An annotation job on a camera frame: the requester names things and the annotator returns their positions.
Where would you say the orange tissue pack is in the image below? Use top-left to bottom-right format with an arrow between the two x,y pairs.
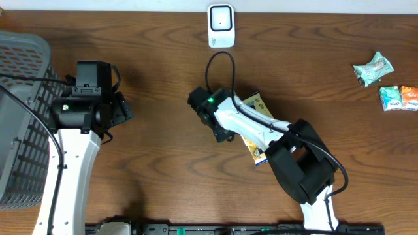
400,86 -> 418,111

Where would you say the grey plastic mesh basket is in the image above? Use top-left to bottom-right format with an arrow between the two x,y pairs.
1,31 -> 65,210

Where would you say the white barcode scanner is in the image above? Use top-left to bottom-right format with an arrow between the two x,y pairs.
207,3 -> 236,48

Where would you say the teal wet wipes pack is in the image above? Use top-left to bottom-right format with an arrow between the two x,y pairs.
353,52 -> 394,87

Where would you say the yellow snack bag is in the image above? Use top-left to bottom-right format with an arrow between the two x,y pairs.
242,91 -> 272,166

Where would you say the small green tissue pack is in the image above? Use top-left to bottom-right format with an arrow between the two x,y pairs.
379,86 -> 403,112

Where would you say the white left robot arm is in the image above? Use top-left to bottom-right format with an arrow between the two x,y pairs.
33,61 -> 133,234

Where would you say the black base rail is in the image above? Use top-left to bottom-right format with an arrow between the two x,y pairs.
84,223 -> 386,235

